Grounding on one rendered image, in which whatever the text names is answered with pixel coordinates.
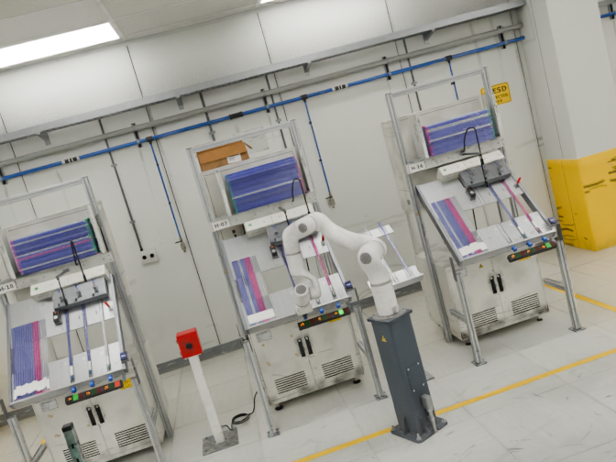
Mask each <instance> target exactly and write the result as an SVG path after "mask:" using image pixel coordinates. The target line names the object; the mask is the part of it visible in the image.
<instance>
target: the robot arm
mask: <svg viewBox="0 0 616 462"><path fill-rule="evenodd" d="M314 231H319V232H321V233H322V234H323V235H324V236H325V238H326V239H327V240H328V241H329V242H331V243H333V244H335V245H338V246H340V247H341V248H346V249H351V250H355V251H358V254H357V259H358V263H359V266H360V267H361V268H362V269H363V271H364V272H365V273H366V274H367V276H368V280H369V284H370V288H371V290H372V294H373V298H374V302H375V304H376V308H377V311H376V312H375V313H374V314H373V315H372V318H373V320H375V321H387V320H391V319H394V318H397V317H399V316H401V315H403V314H404V313H405V312H406V309H405V308H404V307H402V306H398V303H397V299H396V295H395V292H394V289H393V285H392V281H391V275H390V273H389V272H388V271H387V270H386V269H385V268H384V267H383V265H382V263H381V259H382V258H383V257H384V256H385V255H386V253H387V246H386V244H385V243H384V242H383V241H382V240H381V239H379V238H376V237H374V236H366V235H361V234H357V233H353V232H350V231H348V230H345V229H344V228H342V227H340V226H338V225H336V224H334V223H333V222H332V221H331V220H330V219H329V218H328V217H327V216H326V215H324V214H321V213H318V212H313V213H310V214H308V215H306V216H305V217H303V218H301V219H299V220H297V221H295V222H294V223H292V224H291V225H289V226H287V227H286V228H285V229H284V231H283V233H282V241H283V246H284V249H285V254H286V259H287V262H288V267H289V271H290V274H291V275H292V276H293V277H304V278H306V279H308V280H310V281H311V283H312V287H307V286H306V285H305V284H298V285H296V286H295V288H294V295H295V301H296V304H295V310H296V314H297V315H302V316H304V318H305V317H307V316H306V315H307V314H308V313H310V312H312V311H313V307H312V304H311V302H310V300H313V299H317V298H320V297H321V294H322V293H321V288H320V284H319V281H318V279H317V278H316V277H315V276H314V275H313V274H312V272H310V271H308V270H307V269H305V268H304V266H303V258H302V253H301V249H300V244H299V239H301V238H303V237H306V236H308V235H310V234H312V232H314Z"/></svg>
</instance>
